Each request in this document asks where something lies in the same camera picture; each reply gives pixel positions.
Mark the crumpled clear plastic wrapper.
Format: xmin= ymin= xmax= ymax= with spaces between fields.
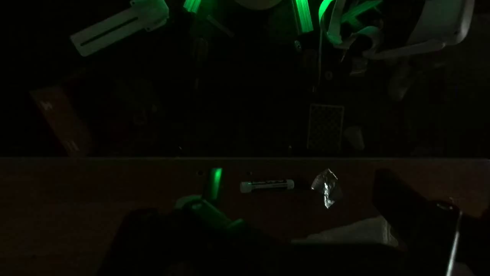
xmin=309 ymin=167 xmax=342 ymax=210

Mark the black mesh panel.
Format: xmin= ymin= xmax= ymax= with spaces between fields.
xmin=304 ymin=101 xmax=345 ymax=155

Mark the orange box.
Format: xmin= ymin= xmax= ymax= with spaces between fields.
xmin=28 ymin=84 xmax=96 ymax=158

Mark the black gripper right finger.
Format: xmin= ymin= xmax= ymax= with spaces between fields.
xmin=373 ymin=167 xmax=463 ymax=276

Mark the green glowing strap bundle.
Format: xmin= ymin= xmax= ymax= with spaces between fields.
xmin=316 ymin=0 xmax=385 ymax=52

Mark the clear tube marker white cap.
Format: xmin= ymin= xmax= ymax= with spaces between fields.
xmin=238 ymin=176 xmax=296 ymax=195

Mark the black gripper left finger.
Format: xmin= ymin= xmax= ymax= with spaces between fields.
xmin=97 ymin=196 xmax=287 ymax=276

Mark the white terry towel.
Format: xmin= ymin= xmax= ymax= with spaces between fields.
xmin=292 ymin=215 xmax=402 ymax=247

